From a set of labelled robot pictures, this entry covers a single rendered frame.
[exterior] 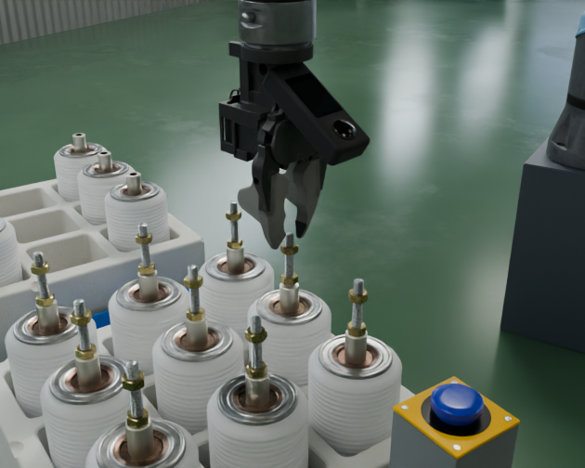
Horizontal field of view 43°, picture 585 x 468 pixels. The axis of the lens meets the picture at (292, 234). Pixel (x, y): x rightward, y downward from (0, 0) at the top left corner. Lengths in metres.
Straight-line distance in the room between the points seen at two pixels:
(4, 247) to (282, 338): 0.45
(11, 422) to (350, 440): 0.35
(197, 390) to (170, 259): 0.42
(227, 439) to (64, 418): 0.15
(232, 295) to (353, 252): 0.66
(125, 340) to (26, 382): 0.12
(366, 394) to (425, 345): 0.52
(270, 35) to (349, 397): 0.35
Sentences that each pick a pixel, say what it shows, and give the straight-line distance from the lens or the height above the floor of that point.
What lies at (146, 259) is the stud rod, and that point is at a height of 0.30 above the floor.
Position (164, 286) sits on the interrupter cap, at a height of 0.25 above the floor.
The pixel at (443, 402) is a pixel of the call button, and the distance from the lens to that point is 0.59.
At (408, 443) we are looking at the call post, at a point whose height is 0.29.
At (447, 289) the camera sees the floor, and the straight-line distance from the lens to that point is 1.42.
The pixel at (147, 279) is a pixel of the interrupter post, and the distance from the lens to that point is 0.87.
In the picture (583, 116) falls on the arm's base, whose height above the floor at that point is 0.38.
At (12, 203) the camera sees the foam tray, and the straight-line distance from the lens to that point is 1.44.
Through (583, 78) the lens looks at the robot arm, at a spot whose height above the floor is 0.43.
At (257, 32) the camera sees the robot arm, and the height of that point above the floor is 0.56.
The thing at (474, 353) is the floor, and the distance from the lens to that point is 1.25.
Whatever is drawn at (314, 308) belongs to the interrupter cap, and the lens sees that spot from 0.84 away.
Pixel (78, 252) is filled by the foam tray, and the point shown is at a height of 0.15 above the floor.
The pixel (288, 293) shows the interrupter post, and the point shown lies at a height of 0.28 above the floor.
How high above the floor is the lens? 0.69
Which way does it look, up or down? 26 degrees down
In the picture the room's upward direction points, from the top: straight up
